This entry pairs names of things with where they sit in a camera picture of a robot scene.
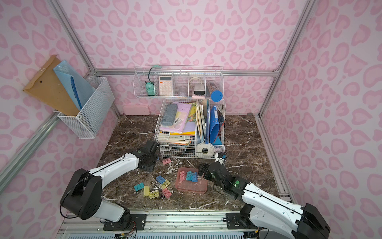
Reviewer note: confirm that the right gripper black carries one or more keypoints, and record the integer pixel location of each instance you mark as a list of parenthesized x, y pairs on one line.
[(206, 170)]

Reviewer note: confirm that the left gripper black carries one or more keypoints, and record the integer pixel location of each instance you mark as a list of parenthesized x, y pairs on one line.
[(152, 161)]

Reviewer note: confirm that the blue binder clip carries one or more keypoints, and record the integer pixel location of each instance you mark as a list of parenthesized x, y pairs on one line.
[(160, 180), (195, 177)]

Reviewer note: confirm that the pink binder clip top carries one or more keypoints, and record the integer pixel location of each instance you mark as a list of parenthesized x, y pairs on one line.
[(166, 161)]

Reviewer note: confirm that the pink binder clip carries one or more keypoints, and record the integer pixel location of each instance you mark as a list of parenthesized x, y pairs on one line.
[(167, 193), (166, 161), (182, 176)]

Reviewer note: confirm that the teal binder clip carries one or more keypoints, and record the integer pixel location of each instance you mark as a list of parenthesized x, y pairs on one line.
[(139, 187), (189, 176)]

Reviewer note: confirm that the pink storage box tray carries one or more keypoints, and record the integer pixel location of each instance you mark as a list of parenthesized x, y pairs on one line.
[(199, 187)]

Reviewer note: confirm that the yellow green binder clip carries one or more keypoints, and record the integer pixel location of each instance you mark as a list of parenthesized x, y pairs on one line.
[(165, 184)]

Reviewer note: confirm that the pink binder clip bottom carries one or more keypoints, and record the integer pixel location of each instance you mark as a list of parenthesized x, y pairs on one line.
[(167, 193)]

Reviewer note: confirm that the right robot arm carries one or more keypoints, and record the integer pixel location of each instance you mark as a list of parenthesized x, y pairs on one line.
[(265, 210)]

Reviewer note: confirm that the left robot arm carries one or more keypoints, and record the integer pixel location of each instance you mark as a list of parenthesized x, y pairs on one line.
[(82, 196)]

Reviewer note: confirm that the clear jar of pins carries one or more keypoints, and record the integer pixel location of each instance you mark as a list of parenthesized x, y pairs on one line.
[(218, 150)]

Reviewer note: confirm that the white tape roll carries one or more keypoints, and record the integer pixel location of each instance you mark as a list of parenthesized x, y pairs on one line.
[(204, 150)]

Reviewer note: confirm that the grey pencil pouch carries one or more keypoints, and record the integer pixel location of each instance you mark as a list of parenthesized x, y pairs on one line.
[(169, 115)]

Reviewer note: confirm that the pink pencil case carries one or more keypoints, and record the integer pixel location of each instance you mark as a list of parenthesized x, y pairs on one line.
[(136, 110)]

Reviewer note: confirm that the blue file folder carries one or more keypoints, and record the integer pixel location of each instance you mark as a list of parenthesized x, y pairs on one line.
[(217, 120)]

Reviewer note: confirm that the pink purple notebook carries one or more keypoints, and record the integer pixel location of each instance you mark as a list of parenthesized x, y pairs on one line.
[(181, 118)]

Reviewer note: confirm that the green desk lamp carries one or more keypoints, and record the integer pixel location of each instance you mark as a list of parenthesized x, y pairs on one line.
[(149, 85)]

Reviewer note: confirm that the clear small jar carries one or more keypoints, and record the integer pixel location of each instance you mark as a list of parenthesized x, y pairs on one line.
[(183, 91)]

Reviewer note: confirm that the pink white calculator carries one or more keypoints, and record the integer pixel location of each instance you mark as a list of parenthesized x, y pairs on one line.
[(165, 86)]

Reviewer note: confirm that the tube with blue cap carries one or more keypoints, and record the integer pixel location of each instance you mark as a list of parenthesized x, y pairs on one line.
[(215, 94)]

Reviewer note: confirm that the pink white timer device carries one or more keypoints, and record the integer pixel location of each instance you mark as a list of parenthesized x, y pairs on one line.
[(198, 88)]

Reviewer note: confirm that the blue pen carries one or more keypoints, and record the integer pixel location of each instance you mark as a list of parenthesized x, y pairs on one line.
[(75, 92)]

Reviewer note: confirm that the light blue folder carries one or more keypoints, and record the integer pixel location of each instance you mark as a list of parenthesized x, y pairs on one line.
[(64, 71)]

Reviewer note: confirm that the brown paper envelope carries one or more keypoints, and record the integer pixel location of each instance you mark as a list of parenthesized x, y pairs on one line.
[(46, 87)]

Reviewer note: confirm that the white wire desk organizer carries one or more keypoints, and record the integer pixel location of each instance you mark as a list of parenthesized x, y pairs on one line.
[(196, 131)]

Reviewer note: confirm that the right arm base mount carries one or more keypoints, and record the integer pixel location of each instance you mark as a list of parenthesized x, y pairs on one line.
[(236, 221)]

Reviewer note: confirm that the white mesh wall basket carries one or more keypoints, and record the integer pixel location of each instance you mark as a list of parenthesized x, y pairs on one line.
[(87, 123)]

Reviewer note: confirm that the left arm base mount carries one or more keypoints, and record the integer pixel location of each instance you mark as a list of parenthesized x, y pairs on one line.
[(131, 221)]

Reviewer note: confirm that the white wire wall shelf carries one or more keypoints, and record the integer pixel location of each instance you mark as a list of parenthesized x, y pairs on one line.
[(180, 74)]

